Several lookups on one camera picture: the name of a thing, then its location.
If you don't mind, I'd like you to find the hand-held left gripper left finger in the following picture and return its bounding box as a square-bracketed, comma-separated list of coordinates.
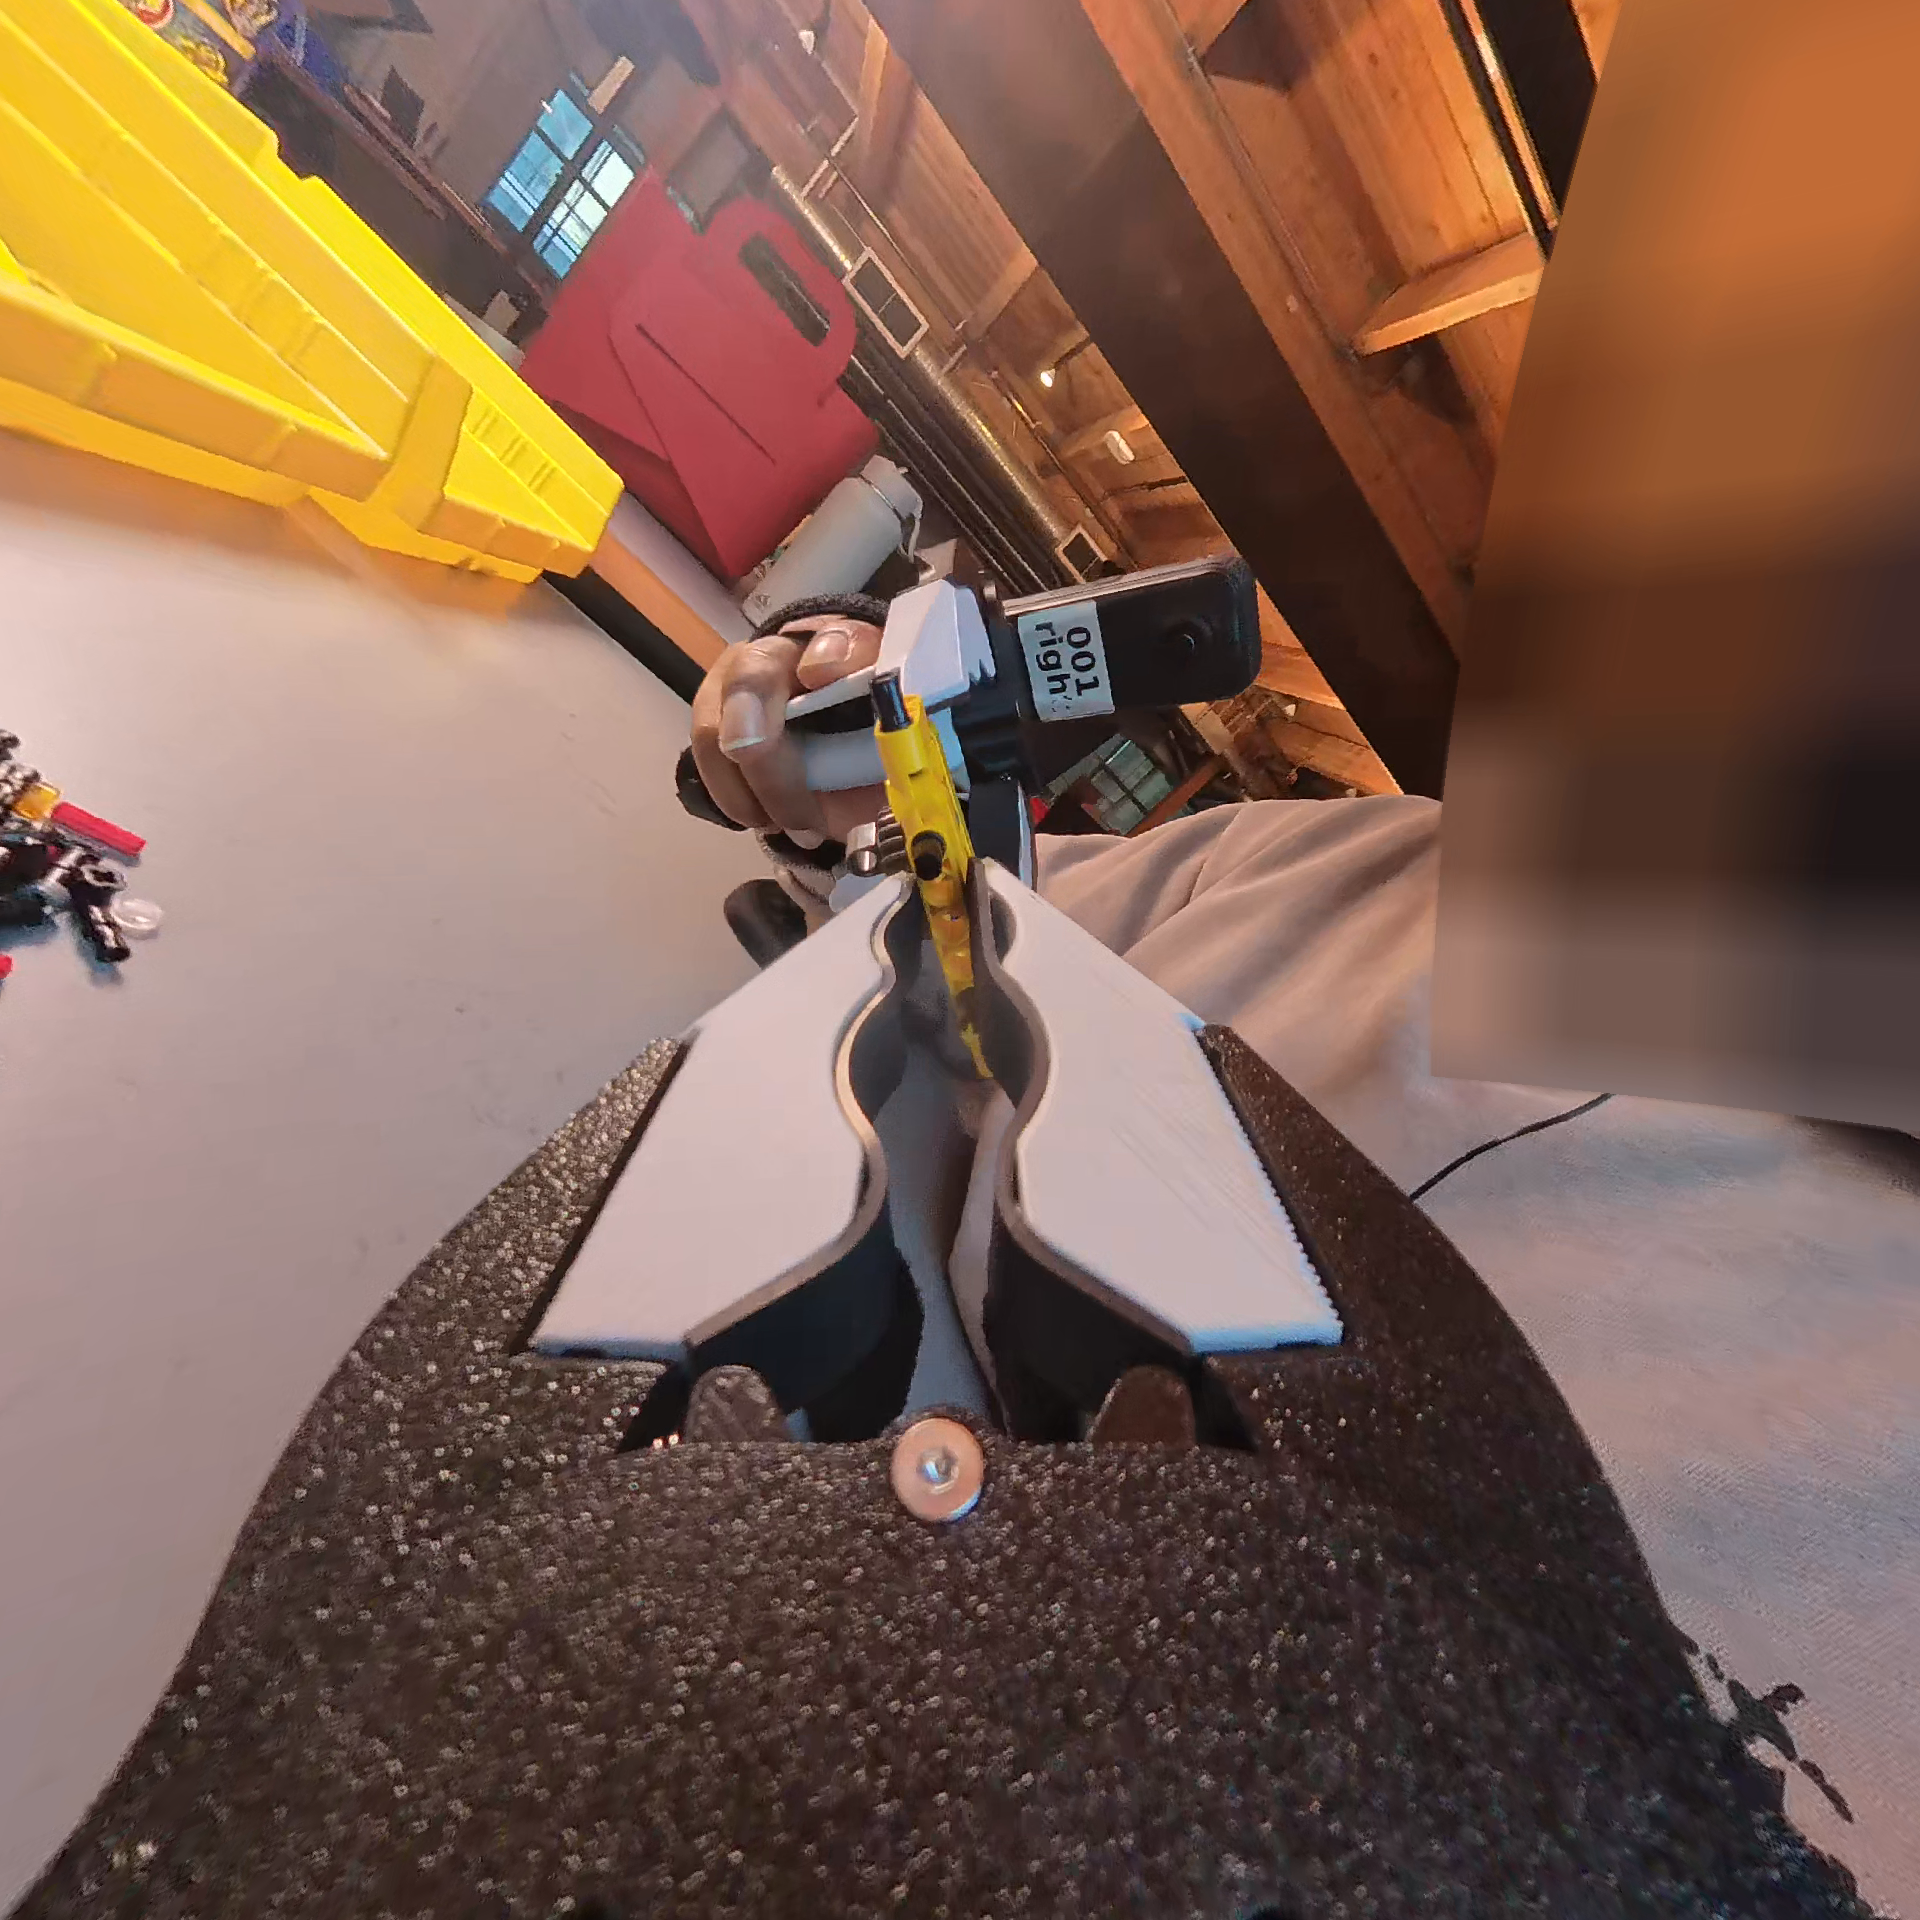
[529, 874, 924, 1450]

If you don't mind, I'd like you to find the person's beige hoodie torso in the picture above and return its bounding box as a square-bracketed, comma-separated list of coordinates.
[871, 1034, 1920, 1920]

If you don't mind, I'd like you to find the red carrier bag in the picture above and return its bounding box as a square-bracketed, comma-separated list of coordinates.
[516, 163, 883, 583]

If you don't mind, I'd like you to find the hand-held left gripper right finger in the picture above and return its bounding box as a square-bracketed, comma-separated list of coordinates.
[948, 866, 1345, 1450]

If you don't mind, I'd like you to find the metal ventilation duct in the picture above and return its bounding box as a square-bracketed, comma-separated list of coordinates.
[772, 163, 1083, 593]

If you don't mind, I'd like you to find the yellow storage bin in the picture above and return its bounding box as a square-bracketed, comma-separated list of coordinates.
[285, 172, 627, 583]
[0, 0, 452, 511]

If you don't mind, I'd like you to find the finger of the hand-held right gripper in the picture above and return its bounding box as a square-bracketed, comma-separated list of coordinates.
[967, 779, 1045, 893]
[875, 577, 1003, 738]

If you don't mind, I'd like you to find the yellow gear block assembly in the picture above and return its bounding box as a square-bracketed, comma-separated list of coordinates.
[842, 671, 1004, 1085]

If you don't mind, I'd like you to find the paned window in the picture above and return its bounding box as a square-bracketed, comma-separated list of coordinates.
[480, 81, 648, 281]

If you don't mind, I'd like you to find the white water bottle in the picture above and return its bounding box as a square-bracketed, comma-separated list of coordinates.
[743, 456, 926, 632]

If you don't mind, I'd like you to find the pile of small building pieces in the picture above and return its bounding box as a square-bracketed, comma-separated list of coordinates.
[0, 729, 153, 992]

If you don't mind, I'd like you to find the person's right hand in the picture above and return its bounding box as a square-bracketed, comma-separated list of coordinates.
[682, 614, 903, 841]

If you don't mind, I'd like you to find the person's right forearm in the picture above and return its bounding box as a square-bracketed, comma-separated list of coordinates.
[756, 791, 1451, 1081]

